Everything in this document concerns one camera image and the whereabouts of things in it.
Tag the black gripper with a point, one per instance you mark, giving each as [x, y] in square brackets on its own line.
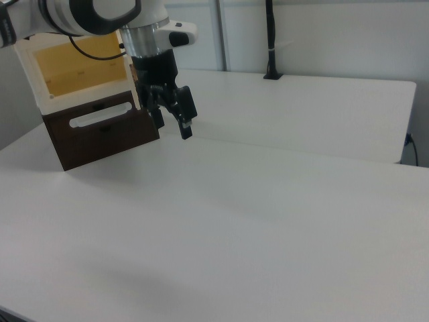
[155, 68]

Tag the white cabinet door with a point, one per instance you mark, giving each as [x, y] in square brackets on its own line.
[134, 95]

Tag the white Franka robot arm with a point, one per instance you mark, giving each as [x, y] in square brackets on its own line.
[100, 13]

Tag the black pole base clamp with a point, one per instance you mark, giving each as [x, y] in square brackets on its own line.
[273, 76]

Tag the grey wall panel strip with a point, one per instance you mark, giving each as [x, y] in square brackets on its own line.
[223, 33]

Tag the white cabinet frame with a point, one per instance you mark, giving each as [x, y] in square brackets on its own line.
[31, 77]

